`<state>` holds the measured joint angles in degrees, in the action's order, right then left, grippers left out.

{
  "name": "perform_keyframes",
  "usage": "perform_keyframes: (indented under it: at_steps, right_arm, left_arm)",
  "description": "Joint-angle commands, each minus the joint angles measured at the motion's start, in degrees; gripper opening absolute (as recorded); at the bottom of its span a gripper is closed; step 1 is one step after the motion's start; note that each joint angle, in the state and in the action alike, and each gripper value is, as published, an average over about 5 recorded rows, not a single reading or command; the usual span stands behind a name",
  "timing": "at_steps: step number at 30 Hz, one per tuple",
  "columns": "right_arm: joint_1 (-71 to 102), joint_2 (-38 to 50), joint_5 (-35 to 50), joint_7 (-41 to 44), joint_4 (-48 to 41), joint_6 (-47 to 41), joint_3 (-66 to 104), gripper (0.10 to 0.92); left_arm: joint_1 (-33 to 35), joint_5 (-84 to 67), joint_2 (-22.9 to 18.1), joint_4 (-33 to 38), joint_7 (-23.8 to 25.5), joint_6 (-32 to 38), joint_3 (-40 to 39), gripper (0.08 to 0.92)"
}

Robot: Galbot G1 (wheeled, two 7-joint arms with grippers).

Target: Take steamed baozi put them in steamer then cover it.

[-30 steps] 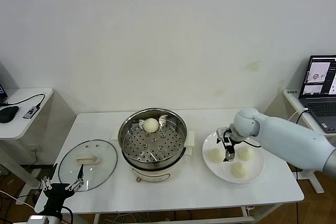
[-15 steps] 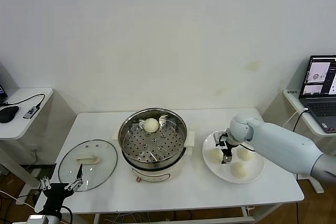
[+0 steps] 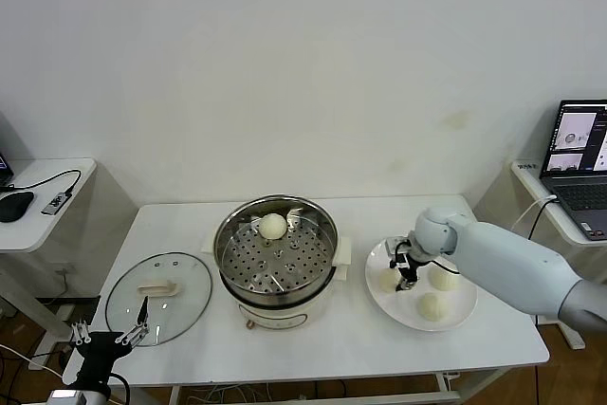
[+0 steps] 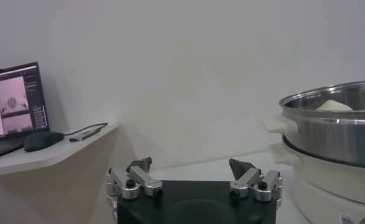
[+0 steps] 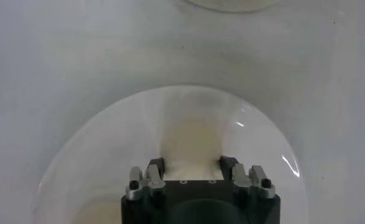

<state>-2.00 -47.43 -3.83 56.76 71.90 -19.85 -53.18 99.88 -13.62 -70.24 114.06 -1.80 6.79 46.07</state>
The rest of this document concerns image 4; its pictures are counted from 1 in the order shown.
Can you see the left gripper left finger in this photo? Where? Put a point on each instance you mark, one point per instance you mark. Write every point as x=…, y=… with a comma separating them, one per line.
x=146, y=182

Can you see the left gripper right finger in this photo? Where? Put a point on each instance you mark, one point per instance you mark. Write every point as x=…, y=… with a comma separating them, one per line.
x=246, y=181

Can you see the white steamed baozi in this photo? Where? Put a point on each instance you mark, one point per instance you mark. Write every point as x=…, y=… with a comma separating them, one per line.
x=334, y=106

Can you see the stainless steel steamer basket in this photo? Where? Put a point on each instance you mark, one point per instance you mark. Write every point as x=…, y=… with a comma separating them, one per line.
x=331, y=137

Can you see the cream electric cooking pot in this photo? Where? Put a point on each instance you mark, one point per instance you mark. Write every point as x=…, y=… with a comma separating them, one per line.
x=328, y=185

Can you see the white side desk with mouse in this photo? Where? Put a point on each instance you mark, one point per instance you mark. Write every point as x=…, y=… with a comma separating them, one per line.
x=48, y=182

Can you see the black computer mouse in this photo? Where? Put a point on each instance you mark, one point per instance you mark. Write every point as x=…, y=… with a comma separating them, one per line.
x=42, y=140

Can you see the small black laptop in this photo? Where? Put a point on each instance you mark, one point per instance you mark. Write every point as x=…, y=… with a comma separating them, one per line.
x=15, y=103

